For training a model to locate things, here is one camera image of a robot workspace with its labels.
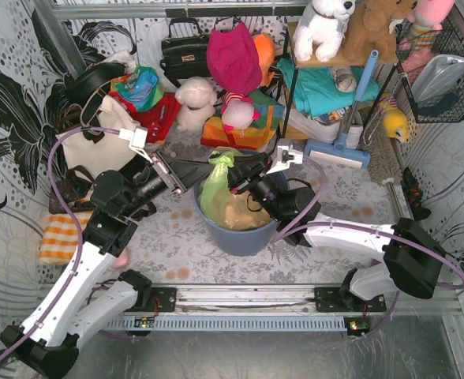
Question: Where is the green trash bag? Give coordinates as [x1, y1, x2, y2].
[197, 147, 273, 231]

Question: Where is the blue trash bin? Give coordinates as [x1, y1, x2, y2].
[193, 150, 279, 257]

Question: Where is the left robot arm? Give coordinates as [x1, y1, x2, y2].
[1, 152, 213, 378]

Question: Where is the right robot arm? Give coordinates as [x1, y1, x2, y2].
[227, 148, 445, 310]

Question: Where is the rainbow striped bag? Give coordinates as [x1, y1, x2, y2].
[200, 90, 285, 150]

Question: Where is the cream canvas tote bag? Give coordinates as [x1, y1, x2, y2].
[54, 94, 148, 182]

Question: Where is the brown patterned bag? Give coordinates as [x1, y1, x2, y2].
[56, 165, 95, 213]

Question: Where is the magenta cloth bag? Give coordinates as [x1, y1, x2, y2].
[207, 21, 262, 95]

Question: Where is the pink white plush doll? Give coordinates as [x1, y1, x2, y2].
[221, 92, 260, 132]

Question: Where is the red cloth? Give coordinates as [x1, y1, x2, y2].
[130, 93, 181, 144]

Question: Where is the cream plush lamb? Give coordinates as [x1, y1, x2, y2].
[175, 77, 217, 133]

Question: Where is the colourful rainbow cloth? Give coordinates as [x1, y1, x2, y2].
[109, 66, 164, 113]

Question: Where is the teal folded cloth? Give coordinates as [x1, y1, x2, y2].
[277, 58, 380, 116]

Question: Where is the orange checkered towel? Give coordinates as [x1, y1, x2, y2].
[38, 214, 78, 265]

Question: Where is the black leather handbag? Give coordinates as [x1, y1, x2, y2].
[159, 17, 211, 88]

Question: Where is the bristle broom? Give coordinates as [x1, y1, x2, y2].
[359, 111, 413, 219]

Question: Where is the wooden shelf rack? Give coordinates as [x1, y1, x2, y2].
[275, 21, 402, 147]

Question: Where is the yellow plush duck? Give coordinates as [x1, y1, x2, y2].
[379, 97, 409, 143]

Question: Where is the white plush dog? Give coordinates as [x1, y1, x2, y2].
[294, 0, 356, 62]

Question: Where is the brown teddy bear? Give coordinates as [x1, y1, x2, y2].
[343, 0, 417, 64]

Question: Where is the silver foil pouch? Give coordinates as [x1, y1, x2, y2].
[411, 54, 464, 103]

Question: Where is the pink plush toy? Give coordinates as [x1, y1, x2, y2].
[406, 0, 455, 46]

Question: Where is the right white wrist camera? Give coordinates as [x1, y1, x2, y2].
[266, 138, 304, 174]

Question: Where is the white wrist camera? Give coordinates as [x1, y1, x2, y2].
[118, 127, 152, 163]
[266, 138, 304, 174]

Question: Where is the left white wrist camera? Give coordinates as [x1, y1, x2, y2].
[118, 127, 152, 163]

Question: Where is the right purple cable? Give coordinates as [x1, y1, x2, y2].
[271, 157, 464, 336]

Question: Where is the purple cable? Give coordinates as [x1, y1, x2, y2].
[271, 157, 464, 336]
[0, 126, 154, 376]

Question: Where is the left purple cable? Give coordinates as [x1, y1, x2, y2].
[0, 126, 154, 376]

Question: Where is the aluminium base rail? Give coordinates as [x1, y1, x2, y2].
[83, 282, 462, 335]

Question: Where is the black wire basket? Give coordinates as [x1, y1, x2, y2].
[396, 19, 464, 124]

